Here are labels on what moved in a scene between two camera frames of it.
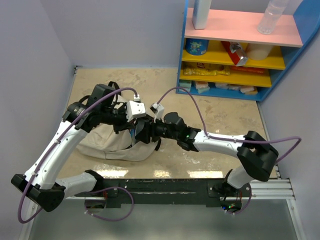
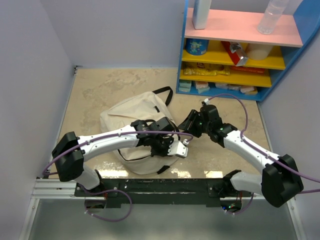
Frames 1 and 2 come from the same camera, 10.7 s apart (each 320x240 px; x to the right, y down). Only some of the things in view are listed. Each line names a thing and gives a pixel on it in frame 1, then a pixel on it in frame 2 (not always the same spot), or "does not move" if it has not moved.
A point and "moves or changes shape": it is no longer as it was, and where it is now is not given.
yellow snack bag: [200, 68] does not move
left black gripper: [125, 125] to [154, 152]
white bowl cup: [257, 51] does not move
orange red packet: [245, 69] does not move
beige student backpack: [101, 141] moves or changes shape
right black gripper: [150, 127] to [193, 116]
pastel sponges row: [201, 87] does not move
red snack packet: [236, 53] does not move
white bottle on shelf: [200, 13] does not move
